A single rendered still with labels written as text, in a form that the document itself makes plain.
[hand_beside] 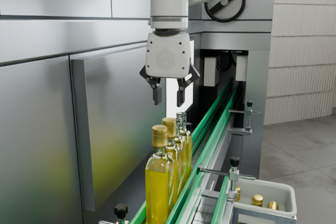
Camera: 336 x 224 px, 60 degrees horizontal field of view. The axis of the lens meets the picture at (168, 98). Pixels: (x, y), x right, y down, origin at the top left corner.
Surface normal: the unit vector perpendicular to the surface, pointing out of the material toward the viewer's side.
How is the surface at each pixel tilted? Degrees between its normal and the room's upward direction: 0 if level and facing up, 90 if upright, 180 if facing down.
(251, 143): 90
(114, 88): 90
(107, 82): 90
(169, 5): 90
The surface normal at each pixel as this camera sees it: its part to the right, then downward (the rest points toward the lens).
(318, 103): 0.35, 0.24
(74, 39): 0.95, 0.08
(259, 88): -0.33, 0.24
